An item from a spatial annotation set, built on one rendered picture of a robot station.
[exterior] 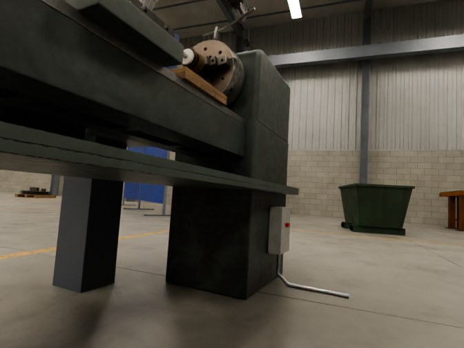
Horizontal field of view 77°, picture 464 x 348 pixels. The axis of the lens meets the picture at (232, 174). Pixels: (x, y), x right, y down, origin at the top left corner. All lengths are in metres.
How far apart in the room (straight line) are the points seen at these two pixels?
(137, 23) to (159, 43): 0.08
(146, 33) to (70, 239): 1.09
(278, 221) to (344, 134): 9.92
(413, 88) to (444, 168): 2.90
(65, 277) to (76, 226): 0.24
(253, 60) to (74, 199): 1.11
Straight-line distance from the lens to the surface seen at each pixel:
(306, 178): 11.21
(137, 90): 0.87
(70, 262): 1.63
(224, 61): 1.42
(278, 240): 1.66
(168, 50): 0.90
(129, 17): 0.81
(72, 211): 1.61
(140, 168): 0.66
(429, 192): 11.47
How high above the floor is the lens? 0.48
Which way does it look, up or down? 5 degrees up
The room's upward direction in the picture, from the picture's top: 4 degrees clockwise
